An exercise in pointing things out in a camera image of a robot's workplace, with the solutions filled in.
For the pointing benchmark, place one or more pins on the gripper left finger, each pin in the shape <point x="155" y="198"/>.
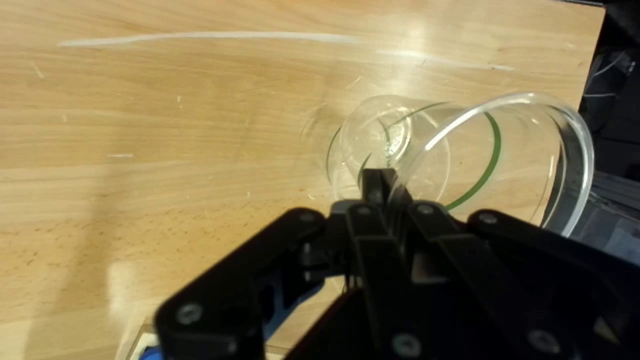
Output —
<point x="235" y="285"/>

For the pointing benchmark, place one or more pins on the blue and white object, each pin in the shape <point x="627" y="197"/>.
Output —
<point x="150" y="351"/>

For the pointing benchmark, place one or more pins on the clear plastic cup green line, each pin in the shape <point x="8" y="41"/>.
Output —
<point x="525" y="150"/>

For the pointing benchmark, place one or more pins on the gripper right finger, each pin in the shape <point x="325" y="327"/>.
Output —
<point x="540" y="280"/>

